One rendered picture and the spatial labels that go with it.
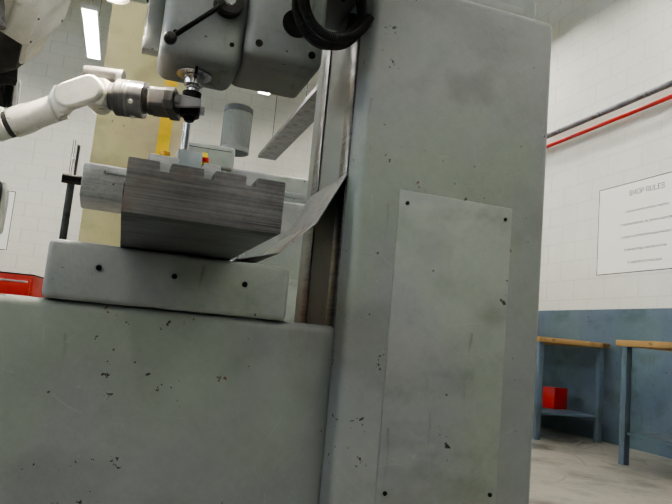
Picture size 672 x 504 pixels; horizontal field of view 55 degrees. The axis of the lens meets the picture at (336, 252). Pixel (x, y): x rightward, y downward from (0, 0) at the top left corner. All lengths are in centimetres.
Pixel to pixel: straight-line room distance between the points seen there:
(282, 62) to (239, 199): 70
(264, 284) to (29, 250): 936
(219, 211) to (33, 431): 66
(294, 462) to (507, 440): 50
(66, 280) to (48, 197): 939
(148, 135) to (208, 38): 184
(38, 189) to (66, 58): 214
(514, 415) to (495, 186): 55
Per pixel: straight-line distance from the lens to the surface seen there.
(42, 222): 1071
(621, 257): 646
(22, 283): 607
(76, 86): 166
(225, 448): 144
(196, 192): 96
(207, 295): 140
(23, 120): 170
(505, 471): 162
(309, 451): 148
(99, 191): 135
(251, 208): 97
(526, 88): 173
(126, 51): 354
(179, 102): 162
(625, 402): 515
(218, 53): 159
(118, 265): 139
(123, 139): 339
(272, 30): 162
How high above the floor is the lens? 70
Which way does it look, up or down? 8 degrees up
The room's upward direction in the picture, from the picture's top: 5 degrees clockwise
